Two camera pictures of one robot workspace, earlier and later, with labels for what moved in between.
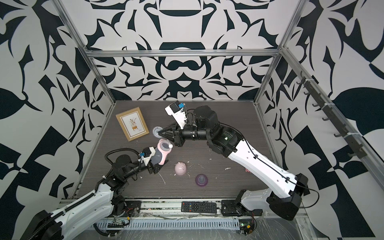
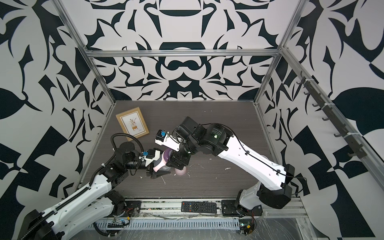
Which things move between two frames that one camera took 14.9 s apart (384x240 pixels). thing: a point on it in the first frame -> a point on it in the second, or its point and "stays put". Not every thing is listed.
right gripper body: (177, 136) -> (180, 156)
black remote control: (199, 207) stays put
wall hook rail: (334, 115) stays put
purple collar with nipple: (201, 180) -> (167, 154)
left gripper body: (151, 168) -> (150, 170)
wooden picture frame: (132, 124) stays put
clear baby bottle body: (157, 158) stays put
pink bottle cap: (180, 168) stays put
